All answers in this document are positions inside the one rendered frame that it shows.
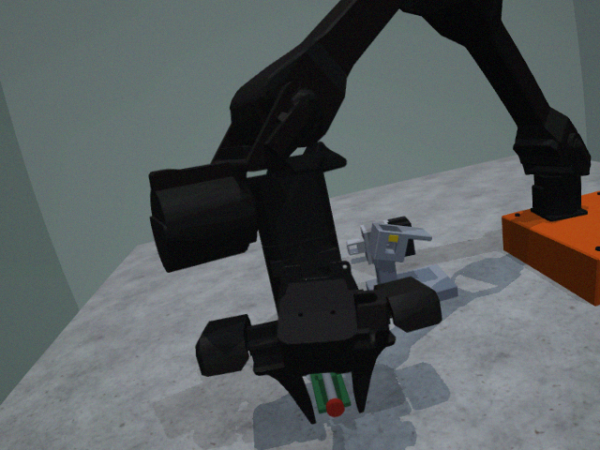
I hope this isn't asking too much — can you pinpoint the grey tapered pin with red cap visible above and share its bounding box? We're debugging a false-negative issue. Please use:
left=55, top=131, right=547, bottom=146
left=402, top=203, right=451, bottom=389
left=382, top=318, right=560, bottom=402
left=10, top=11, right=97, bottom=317
left=322, top=373, right=345, bottom=417

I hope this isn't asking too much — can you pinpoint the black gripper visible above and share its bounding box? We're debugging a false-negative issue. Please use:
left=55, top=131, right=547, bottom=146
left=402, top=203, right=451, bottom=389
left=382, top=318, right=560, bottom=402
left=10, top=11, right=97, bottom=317
left=196, top=231, right=442, bottom=424

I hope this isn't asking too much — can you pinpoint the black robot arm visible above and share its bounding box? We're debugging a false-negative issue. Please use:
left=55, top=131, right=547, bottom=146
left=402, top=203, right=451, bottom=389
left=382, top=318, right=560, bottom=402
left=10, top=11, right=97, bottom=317
left=148, top=0, right=592, bottom=377

